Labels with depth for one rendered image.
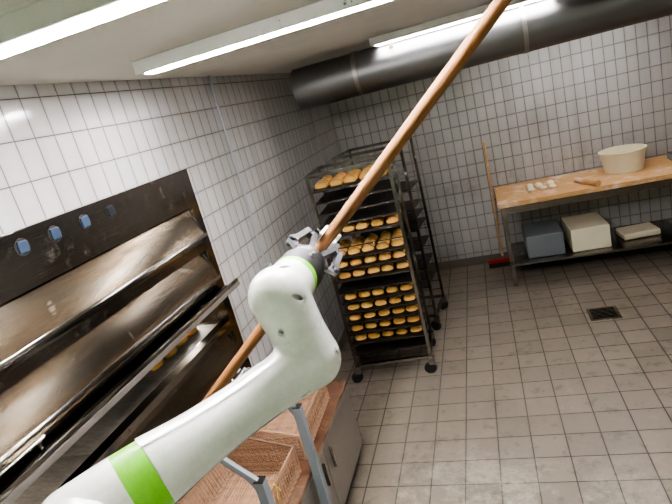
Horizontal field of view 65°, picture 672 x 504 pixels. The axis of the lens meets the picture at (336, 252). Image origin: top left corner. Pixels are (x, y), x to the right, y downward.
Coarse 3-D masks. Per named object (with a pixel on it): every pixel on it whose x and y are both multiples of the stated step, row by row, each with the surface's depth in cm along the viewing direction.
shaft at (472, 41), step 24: (504, 0) 98; (480, 24) 101; (456, 72) 105; (432, 96) 107; (408, 120) 110; (384, 168) 114; (360, 192) 117; (336, 216) 121; (240, 360) 140; (216, 384) 145
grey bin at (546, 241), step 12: (528, 228) 560; (540, 228) 550; (552, 228) 541; (528, 240) 536; (540, 240) 533; (552, 240) 530; (528, 252) 540; (540, 252) 537; (552, 252) 534; (564, 252) 531
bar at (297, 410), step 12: (240, 372) 245; (288, 408) 249; (300, 408) 246; (300, 420) 247; (300, 432) 250; (312, 444) 253; (312, 456) 253; (240, 468) 204; (312, 468) 255; (252, 480) 203; (264, 480) 203; (324, 480) 260; (264, 492) 202; (324, 492) 258
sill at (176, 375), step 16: (224, 320) 315; (208, 336) 297; (192, 352) 281; (176, 368) 266; (160, 384) 253; (176, 384) 257; (144, 400) 241; (160, 400) 244; (128, 416) 230; (144, 416) 232; (112, 432) 220; (128, 432) 221; (112, 448) 211
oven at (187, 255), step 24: (120, 192) 241; (192, 192) 299; (168, 264) 266; (216, 264) 311; (144, 288) 246; (96, 312) 215; (216, 312) 316; (72, 336) 201; (240, 336) 325; (24, 360) 180; (48, 360) 189; (0, 384) 170; (96, 384) 209; (72, 408) 207; (48, 432) 195
